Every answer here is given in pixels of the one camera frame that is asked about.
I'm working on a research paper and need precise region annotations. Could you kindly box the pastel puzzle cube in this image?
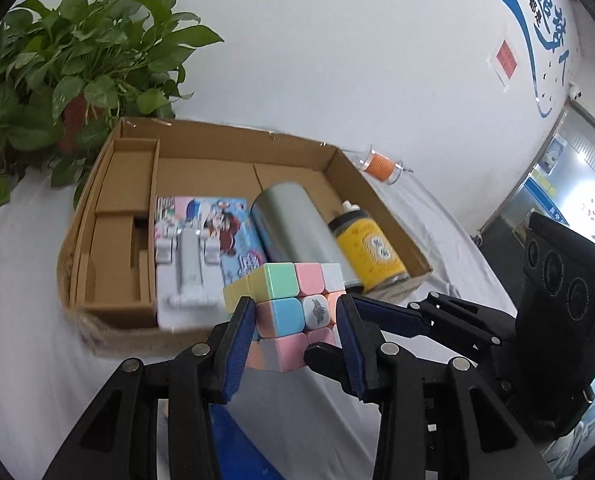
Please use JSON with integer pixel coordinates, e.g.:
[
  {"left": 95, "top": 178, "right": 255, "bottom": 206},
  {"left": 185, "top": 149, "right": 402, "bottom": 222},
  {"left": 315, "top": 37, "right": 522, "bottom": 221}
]
[{"left": 223, "top": 261, "right": 348, "bottom": 373}]

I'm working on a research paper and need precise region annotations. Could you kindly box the blue wall decal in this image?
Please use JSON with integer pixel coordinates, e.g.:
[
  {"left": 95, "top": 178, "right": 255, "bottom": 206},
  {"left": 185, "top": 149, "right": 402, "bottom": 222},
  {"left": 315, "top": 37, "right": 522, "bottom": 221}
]
[{"left": 465, "top": 0, "right": 573, "bottom": 118}]

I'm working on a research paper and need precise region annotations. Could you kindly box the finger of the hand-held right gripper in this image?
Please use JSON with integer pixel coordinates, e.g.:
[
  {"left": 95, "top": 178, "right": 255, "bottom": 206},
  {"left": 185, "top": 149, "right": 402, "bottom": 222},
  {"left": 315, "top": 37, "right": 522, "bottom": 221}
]
[{"left": 352, "top": 290, "right": 517, "bottom": 377}]

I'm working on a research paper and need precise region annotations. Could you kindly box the potted green plant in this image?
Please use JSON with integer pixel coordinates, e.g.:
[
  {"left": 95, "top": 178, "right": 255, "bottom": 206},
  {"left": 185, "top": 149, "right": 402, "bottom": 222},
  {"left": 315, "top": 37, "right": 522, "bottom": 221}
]
[{"left": 0, "top": 0, "right": 225, "bottom": 216}]

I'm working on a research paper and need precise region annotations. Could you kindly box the yellow label jar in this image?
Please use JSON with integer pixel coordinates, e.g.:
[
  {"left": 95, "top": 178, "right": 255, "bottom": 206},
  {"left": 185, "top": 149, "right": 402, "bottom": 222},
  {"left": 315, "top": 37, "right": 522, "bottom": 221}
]
[{"left": 326, "top": 200, "right": 411, "bottom": 296}]

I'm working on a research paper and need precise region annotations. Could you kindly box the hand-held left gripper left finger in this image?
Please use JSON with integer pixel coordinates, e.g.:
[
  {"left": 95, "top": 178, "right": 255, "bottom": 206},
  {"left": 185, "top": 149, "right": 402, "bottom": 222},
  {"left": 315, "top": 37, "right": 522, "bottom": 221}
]
[{"left": 42, "top": 296, "right": 258, "bottom": 480}]

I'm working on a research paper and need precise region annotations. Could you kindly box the orange thread spool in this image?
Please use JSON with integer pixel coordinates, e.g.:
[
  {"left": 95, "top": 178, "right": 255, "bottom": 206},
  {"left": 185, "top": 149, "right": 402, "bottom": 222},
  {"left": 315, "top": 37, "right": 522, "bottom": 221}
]
[{"left": 358, "top": 144, "right": 405, "bottom": 186}]

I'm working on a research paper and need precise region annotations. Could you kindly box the white tablecloth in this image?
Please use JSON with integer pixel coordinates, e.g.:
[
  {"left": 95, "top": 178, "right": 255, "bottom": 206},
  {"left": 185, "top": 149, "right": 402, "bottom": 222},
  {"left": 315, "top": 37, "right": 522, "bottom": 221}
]
[{"left": 0, "top": 160, "right": 528, "bottom": 480}]

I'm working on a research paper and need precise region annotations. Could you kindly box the glass door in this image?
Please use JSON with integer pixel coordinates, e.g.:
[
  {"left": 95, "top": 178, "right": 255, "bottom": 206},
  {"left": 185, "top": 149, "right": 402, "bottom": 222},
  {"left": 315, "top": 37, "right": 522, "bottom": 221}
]
[{"left": 477, "top": 102, "right": 595, "bottom": 261}]

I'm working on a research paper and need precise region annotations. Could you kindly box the white phone stand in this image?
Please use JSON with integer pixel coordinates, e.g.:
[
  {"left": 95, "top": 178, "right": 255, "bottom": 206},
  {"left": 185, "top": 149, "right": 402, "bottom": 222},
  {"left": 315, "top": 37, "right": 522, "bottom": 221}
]
[{"left": 154, "top": 227, "right": 228, "bottom": 333}]

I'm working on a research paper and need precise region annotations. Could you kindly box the red wall notice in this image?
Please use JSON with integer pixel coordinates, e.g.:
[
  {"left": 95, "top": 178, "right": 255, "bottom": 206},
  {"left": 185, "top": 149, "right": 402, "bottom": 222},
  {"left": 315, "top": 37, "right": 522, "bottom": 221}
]
[{"left": 487, "top": 37, "right": 521, "bottom": 92}]

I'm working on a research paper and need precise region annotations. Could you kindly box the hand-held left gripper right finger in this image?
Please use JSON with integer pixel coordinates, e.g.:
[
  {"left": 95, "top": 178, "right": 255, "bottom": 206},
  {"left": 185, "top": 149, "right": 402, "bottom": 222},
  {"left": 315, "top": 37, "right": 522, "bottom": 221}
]
[{"left": 303, "top": 294, "right": 553, "bottom": 480}]

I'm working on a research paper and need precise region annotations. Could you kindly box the colourful cartoon puzzle box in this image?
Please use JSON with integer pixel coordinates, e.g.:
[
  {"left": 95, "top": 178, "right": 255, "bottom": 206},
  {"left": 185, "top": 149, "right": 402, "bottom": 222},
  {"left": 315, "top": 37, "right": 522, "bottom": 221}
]
[{"left": 153, "top": 195, "right": 268, "bottom": 291}]

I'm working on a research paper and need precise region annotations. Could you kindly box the blue flat object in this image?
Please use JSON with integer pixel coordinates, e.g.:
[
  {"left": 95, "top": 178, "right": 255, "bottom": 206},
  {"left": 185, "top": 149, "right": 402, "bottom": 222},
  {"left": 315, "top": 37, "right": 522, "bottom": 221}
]
[{"left": 210, "top": 402, "right": 283, "bottom": 480}]

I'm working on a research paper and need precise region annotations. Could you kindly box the silver metal can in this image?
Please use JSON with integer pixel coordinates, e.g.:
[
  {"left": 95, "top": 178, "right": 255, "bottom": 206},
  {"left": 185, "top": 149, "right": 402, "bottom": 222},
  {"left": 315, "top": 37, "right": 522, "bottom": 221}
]
[{"left": 250, "top": 183, "right": 363, "bottom": 293}]

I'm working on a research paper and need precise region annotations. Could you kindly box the large cardboard box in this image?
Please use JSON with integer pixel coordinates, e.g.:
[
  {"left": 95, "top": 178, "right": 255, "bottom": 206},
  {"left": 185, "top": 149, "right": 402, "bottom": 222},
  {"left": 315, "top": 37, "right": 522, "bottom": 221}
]
[{"left": 57, "top": 116, "right": 434, "bottom": 358}]

